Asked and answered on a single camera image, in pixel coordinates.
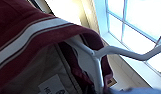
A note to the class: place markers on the window with white frame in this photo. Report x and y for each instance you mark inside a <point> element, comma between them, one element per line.
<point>139,23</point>

